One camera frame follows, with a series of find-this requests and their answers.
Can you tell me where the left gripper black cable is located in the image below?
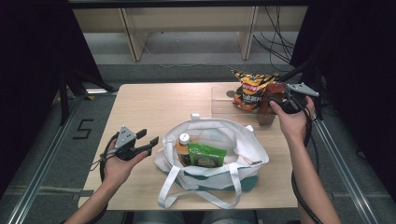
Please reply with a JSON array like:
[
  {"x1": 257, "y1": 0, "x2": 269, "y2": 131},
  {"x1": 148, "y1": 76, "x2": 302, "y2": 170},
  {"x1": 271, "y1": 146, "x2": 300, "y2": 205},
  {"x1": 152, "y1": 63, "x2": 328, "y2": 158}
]
[{"x1": 89, "y1": 132, "x2": 121, "y2": 184}]

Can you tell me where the red snack packet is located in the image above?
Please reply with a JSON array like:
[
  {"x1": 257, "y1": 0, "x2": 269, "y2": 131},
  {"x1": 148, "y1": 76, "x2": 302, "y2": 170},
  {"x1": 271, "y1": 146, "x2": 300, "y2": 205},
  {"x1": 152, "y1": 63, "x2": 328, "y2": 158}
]
[{"x1": 257, "y1": 81, "x2": 288, "y2": 127}]

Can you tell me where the beige wooden desk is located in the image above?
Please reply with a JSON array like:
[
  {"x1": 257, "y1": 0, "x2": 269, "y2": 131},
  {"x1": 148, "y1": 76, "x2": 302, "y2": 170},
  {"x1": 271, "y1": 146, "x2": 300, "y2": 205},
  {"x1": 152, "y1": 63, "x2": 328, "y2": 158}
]
[{"x1": 72, "y1": 5, "x2": 309, "y2": 63}]

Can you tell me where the green snack packet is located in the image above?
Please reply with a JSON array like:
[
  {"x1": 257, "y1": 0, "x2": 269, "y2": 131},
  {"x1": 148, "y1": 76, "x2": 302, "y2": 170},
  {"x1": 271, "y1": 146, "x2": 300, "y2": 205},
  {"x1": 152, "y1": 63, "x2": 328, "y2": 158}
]
[{"x1": 187, "y1": 141, "x2": 229, "y2": 169}]

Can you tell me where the orange drink bottle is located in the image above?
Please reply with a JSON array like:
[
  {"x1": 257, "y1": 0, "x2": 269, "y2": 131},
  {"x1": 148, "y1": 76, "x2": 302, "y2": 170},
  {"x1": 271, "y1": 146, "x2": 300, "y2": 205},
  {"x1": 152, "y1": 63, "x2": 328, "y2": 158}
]
[{"x1": 175, "y1": 132, "x2": 196, "y2": 168}]

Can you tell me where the bundle of black cables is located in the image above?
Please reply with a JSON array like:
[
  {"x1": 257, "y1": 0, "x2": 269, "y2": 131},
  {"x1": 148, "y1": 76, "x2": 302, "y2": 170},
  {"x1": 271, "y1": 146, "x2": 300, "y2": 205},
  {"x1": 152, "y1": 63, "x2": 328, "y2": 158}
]
[{"x1": 251, "y1": 6, "x2": 297, "y2": 73}]

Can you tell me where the person's left leg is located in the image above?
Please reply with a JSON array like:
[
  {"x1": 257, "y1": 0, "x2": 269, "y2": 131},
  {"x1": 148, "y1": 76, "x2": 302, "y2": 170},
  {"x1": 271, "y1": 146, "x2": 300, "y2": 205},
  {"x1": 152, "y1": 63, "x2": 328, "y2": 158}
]
[{"x1": 133, "y1": 210, "x2": 185, "y2": 224}]

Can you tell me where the person's right leg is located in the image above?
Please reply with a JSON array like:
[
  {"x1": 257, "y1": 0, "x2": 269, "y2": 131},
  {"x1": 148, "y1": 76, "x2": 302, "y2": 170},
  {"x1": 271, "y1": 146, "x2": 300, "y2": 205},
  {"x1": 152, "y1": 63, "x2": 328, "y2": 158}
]
[{"x1": 203, "y1": 210, "x2": 260, "y2": 224}]

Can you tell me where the person's right hand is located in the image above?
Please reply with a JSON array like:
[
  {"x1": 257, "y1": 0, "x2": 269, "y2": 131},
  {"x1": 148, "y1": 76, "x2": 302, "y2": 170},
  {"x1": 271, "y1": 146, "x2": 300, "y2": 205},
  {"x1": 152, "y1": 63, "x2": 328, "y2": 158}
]
[{"x1": 268, "y1": 95, "x2": 317, "y2": 145}]

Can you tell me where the metal floor rail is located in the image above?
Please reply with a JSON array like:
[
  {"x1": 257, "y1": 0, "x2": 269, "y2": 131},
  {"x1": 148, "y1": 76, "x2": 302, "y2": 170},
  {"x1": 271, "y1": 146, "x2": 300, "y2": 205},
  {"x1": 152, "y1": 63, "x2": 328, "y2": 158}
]
[
  {"x1": 311, "y1": 110, "x2": 381, "y2": 224},
  {"x1": 6, "y1": 92, "x2": 88, "y2": 224}
]

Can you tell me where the person's left hand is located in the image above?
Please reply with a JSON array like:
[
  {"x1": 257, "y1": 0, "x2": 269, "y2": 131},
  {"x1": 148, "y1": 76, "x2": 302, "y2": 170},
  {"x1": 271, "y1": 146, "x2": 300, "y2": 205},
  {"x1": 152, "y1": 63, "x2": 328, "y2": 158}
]
[{"x1": 102, "y1": 139, "x2": 150, "y2": 191}]

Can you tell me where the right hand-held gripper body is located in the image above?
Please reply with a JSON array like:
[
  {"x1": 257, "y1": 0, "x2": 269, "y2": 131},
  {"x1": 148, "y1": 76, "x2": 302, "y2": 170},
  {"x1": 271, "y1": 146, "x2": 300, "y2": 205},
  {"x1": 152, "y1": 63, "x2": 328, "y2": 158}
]
[{"x1": 272, "y1": 81, "x2": 320, "y2": 115}]

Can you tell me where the yellow black chip bag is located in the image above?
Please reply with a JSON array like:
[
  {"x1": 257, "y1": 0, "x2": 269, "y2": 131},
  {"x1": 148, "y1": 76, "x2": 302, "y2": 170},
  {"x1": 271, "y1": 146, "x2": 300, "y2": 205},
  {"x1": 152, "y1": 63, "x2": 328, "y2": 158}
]
[{"x1": 231, "y1": 69, "x2": 280, "y2": 114}]

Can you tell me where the clear acrylic box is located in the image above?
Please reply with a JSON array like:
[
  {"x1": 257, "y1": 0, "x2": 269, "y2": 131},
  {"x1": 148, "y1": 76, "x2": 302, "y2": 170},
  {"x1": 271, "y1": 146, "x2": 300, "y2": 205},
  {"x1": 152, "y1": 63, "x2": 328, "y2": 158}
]
[{"x1": 210, "y1": 86, "x2": 278, "y2": 121}]

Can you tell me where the white green orange tote bag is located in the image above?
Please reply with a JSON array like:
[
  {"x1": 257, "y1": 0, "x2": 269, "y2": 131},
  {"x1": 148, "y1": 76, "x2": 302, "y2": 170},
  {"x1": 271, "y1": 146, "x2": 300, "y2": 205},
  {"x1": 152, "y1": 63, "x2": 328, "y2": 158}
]
[{"x1": 153, "y1": 113, "x2": 271, "y2": 210}]

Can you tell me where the black curtain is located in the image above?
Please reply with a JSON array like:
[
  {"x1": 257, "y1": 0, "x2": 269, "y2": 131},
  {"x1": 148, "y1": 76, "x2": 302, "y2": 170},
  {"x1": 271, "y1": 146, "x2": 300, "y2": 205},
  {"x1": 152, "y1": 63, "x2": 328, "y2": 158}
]
[
  {"x1": 0, "y1": 0, "x2": 105, "y2": 199},
  {"x1": 290, "y1": 0, "x2": 396, "y2": 200}
]

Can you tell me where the person's leg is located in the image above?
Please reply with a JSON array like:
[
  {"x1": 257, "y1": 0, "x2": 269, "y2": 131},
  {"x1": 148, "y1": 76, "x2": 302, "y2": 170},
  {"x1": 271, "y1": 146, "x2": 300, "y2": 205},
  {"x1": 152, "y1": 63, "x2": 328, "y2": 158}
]
[
  {"x1": 203, "y1": 210, "x2": 260, "y2": 224},
  {"x1": 133, "y1": 210, "x2": 185, "y2": 224}
]

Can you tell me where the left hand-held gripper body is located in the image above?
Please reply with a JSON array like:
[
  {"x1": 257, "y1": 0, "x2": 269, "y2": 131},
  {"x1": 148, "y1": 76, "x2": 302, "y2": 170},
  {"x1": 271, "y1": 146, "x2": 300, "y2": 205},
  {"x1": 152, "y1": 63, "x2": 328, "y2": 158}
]
[{"x1": 106, "y1": 125, "x2": 149, "y2": 162}]

